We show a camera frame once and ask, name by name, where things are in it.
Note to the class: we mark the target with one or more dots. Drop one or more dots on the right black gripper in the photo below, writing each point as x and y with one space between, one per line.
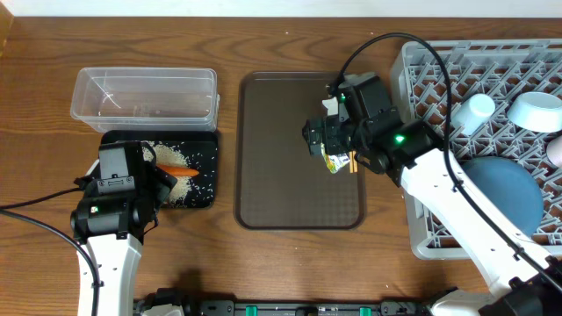
333 125

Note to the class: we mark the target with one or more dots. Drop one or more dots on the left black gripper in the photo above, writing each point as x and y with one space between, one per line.
160 181

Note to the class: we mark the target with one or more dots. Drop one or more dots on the white tissue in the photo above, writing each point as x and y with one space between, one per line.
331 105

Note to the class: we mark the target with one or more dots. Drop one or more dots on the wooden chopstick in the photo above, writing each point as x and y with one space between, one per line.
350 162
354 162

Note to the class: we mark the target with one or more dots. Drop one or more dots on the orange carrot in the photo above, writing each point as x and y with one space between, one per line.
178 171

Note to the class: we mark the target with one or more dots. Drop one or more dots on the white rice pile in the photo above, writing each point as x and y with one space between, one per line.
193 164

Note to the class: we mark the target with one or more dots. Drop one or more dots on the green snack wrapper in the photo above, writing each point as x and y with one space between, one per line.
334 162

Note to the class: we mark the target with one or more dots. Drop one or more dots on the light blue cup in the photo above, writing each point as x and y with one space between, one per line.
473 113

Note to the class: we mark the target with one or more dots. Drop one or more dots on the dark blue plate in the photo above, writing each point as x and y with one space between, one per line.
511 188

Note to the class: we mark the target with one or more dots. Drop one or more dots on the light blue bowl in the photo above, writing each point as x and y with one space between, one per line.
536 111

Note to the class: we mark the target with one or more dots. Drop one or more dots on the white pink cup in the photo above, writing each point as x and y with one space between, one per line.
554 152

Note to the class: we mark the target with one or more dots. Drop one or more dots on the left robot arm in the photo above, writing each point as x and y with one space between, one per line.
110 248

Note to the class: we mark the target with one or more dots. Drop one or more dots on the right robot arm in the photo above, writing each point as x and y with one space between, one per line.
522 277

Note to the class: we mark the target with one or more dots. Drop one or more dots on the grey dishwasher rack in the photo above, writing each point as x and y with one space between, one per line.
502 69

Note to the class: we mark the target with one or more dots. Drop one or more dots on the black tray bin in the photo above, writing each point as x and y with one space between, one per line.
115 136

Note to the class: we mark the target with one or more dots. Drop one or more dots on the clear plastic bin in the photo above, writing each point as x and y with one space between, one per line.
147 99

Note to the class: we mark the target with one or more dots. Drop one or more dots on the brown serving tray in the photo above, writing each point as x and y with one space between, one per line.
279 185

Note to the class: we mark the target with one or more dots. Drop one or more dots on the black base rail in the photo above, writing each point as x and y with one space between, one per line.
169 301

